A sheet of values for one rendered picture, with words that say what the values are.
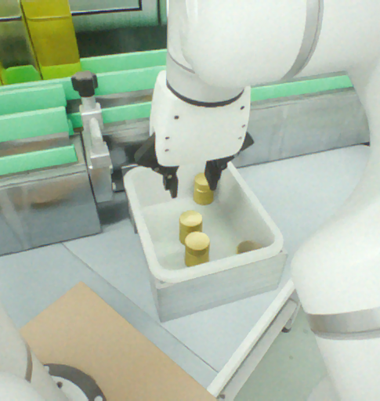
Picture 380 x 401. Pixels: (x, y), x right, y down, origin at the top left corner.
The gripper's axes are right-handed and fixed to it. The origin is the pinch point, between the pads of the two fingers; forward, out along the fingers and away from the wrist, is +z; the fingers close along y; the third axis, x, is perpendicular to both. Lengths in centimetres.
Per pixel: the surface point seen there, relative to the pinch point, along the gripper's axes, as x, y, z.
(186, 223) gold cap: 2.8, 1.0, 6.8
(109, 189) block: -5.2, 10.6, 6.2
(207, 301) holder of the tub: 13.8, 1.4, 8.3
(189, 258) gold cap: 7.6, 2.0, 7.8
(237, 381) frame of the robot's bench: 21, -12, 66
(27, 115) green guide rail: -10.1, 18.5, -5.2
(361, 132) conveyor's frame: -13.7, -43.7, 14.3
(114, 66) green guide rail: -26.1, 5.6, 0.7
